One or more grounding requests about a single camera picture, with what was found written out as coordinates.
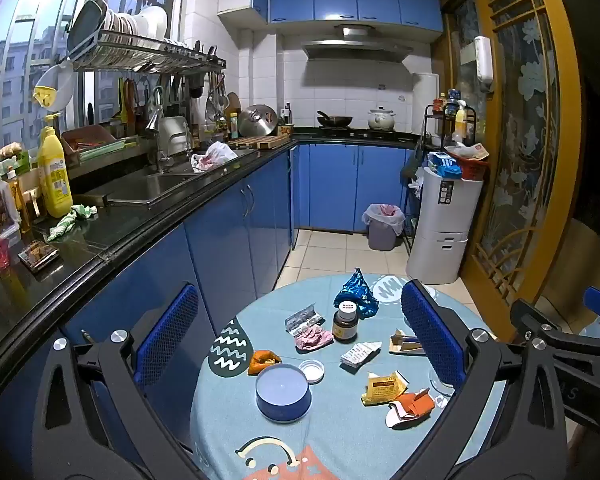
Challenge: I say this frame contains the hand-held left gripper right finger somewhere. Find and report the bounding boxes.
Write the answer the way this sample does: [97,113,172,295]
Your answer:
[395,279,568,480]

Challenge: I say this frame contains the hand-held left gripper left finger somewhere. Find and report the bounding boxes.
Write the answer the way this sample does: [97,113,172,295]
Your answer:
[31,282,216,480]

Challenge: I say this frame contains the torn blue white carton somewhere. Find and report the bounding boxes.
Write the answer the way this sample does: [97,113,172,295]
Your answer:
[389,330,423,356]

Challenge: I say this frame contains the torn orange white carton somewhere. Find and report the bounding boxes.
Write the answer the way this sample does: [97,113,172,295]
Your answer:
[385,389,436,428]

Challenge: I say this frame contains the yellow packet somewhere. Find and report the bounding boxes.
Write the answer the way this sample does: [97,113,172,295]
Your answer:
[361,372,408,406]

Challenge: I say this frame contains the white printed paper wrapper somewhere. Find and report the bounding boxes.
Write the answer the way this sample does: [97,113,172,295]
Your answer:
[340,341,382,368]

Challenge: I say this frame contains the brown medicine bottle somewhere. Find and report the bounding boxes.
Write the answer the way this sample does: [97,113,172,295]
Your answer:
[331,301,359,344]

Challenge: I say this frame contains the blue foil wrapper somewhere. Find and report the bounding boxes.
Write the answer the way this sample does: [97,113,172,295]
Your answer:
[333,267,380,320]

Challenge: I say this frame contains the orange wrapper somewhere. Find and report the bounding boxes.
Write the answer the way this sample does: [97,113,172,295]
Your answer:
[247,349,282,376]

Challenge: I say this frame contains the pink wrapper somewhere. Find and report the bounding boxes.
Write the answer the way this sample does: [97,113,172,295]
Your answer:
[295,324,335,352]

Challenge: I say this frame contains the white round lid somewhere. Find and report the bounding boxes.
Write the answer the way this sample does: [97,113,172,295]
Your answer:
[298,360,326,383]

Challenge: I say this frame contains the blue round bowl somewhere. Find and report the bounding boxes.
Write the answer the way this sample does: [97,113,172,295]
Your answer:
[255,364,312,422]

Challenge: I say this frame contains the grey foil wrapper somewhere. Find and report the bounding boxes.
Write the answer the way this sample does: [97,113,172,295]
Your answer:
[285,303,325,337]

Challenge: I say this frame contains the grey trash can with bag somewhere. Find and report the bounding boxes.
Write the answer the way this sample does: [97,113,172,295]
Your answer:
[362,203,406,252]

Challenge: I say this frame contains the white storage cabinet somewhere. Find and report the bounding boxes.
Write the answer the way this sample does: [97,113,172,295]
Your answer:
[406,166,483,286]

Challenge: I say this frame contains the blue kitchen base cabinets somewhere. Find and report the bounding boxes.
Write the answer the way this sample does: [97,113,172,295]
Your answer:
[0,142,421,461]

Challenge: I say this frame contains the wooden door with glass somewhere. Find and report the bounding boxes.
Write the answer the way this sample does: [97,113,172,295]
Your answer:
[460,0,581,318]

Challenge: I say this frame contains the steel sink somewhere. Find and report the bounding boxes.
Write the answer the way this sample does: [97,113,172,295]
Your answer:
[75,162,251,208]

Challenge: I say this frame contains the green cloth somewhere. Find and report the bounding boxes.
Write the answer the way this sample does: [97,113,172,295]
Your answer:
[47,204,98,242]

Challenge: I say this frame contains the small dark tin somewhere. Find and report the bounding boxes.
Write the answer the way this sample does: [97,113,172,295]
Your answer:
[18,240,61,273]

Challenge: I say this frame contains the red plastic basket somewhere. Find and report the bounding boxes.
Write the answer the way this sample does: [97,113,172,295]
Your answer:
[445,145,491,181]

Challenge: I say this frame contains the blue snack packet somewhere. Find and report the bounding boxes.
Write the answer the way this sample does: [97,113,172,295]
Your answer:
[426,151,462,179]

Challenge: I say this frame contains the white plastic bag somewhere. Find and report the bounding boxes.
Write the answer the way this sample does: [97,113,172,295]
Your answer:
[191,141,239,171]

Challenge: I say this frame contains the yellow detergent bottle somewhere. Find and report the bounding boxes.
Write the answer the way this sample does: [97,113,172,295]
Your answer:
[37,114,74,219]

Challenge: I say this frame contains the steel faucet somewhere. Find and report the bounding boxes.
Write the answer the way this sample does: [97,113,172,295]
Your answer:
[145,86,173,173]

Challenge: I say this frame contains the black metal shelf rack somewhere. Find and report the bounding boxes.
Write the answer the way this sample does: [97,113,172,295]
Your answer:
[402,102,478,256]

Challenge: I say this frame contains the yellow spray bottle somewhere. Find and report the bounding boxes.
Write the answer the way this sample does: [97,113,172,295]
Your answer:
[452,100,468,143]

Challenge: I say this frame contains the wooden cutting board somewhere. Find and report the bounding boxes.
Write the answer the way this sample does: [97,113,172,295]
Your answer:
[228,135,293,151]

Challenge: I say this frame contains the white clay pot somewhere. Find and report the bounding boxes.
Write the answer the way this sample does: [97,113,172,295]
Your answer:
[367,106,397,131]

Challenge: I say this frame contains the steel pot lid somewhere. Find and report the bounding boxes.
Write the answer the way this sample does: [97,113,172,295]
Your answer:
[238,104,279,137]

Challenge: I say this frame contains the black wok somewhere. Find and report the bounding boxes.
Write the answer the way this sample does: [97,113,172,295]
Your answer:
[316,111,354,128]

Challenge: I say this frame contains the hanging kitchen utensils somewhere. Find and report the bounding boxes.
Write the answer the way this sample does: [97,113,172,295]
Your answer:
[115,72,231,131]

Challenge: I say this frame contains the white yellow colander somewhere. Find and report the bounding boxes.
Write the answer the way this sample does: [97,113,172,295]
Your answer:
[32,57,76,109]

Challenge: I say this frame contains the steel range hood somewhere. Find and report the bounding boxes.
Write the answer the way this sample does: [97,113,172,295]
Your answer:
[302,24,415,64]

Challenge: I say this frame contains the dish rack with dishes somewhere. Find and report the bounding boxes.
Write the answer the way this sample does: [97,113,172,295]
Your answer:
[67,0,228,73]

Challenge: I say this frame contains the kitchen window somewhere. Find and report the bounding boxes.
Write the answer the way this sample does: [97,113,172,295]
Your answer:
[0,0,191,161]

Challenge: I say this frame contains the white wall dispenser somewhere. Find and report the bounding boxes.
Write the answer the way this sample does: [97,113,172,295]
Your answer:
[474,36,496,93]

